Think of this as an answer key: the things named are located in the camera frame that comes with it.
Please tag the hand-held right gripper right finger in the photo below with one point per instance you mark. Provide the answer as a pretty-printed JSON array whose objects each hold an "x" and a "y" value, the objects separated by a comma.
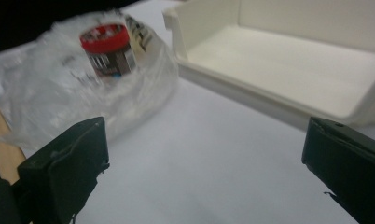
[{"x": 350, "y": 155}]

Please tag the clear printed plastic bag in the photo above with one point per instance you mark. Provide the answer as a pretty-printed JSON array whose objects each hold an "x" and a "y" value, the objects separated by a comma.
[{"x": 52, "y": 105}]

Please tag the red-lidded can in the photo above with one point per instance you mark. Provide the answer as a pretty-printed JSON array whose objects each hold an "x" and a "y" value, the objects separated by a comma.
[{"x": 109, "y": 53}]

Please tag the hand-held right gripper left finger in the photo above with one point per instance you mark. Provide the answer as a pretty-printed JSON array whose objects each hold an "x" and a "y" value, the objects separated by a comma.
[{"x": 67, "y": 168}]

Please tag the white plastic bin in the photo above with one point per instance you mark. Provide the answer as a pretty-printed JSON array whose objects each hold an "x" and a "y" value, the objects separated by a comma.
[{"x": 269, "y": 68}]

